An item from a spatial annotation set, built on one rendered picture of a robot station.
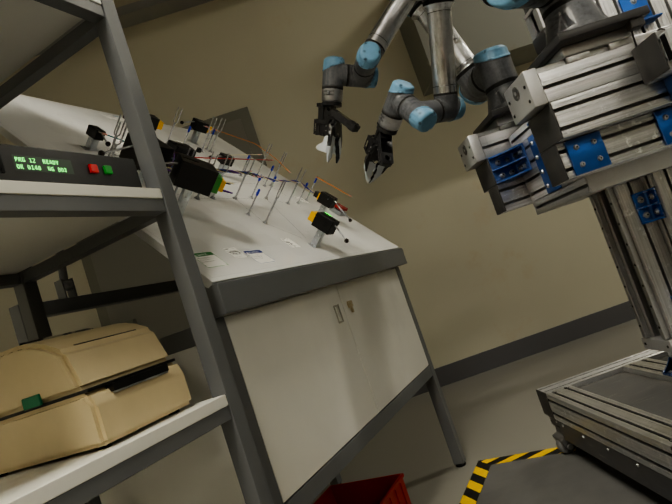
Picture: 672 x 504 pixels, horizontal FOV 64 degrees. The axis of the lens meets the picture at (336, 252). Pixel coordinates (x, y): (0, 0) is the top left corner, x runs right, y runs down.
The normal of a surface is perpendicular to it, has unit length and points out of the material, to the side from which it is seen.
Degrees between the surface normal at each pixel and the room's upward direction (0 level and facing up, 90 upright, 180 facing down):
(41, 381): 90
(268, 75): 90
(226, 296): 90
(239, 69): 90
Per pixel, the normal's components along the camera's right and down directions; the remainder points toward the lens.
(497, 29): 0.01, -0.09
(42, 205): 0.85, -0.32
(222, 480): -0.42, 0.07
